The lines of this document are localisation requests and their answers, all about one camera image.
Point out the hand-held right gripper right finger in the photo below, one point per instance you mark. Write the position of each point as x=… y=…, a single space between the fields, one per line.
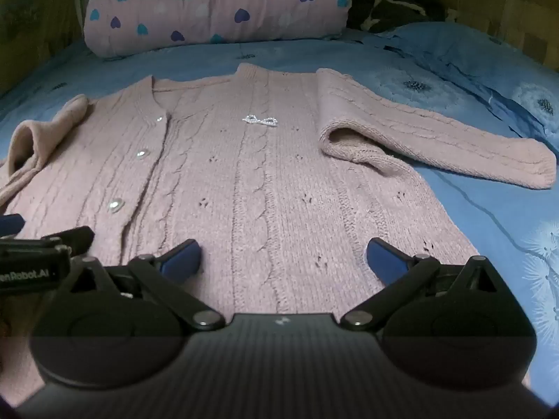
x=385 y=262

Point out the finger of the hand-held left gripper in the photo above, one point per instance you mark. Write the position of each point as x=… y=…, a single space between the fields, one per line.
x=78 y=239
x=9 y=225

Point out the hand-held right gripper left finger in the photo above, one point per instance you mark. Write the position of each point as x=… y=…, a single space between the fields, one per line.
x=183 y=258

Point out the pink knit cardigan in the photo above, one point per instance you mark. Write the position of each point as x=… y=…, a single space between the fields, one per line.
x=270 y=174

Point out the blue floral bed sheet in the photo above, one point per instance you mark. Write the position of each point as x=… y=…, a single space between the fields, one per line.
x=489 y=235

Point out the blue floral pillow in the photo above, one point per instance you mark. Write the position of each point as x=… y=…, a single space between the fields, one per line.
x=489 y=65

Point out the dark cloth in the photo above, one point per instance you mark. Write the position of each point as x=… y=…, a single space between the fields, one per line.
x=393 y=11

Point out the pink heart-print quilt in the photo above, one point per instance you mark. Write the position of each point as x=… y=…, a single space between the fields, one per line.
x=218 y=4

